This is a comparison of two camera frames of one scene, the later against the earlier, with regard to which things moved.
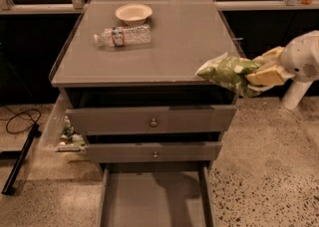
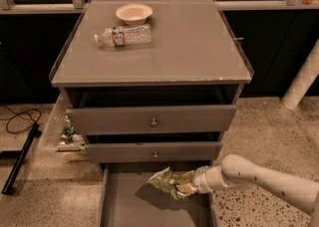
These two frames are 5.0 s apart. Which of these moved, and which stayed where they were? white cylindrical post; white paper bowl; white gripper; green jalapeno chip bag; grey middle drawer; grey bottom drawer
Moved: green jalapeno chip bag; white gripper
Stayed: grey bottom drawer; white cylindrical post; grey middle drawer; white paper bowl
